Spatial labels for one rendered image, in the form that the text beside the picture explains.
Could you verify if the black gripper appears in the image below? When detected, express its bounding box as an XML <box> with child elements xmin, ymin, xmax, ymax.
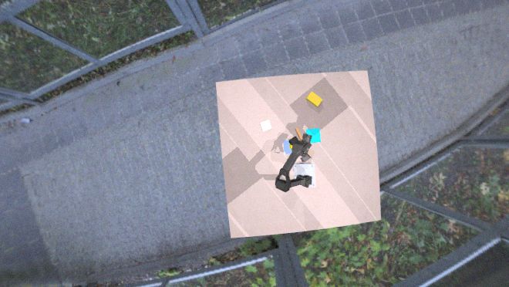
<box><xmin>289</xmin><ymin>137</ymin><xmax>310</xmax><ymax>162</ymax></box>

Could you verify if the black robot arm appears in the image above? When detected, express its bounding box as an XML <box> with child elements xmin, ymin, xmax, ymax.
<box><xmin>275</xmin><ymin>133</ymin><xmax>312</xmax><ymax>192</ymax></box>

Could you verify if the yellow rectangular block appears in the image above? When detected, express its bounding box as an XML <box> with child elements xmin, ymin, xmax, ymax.
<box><xmin>306</xmin><ymin>92</ymin><xmax>322</xmax><ymax>107</ymax></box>

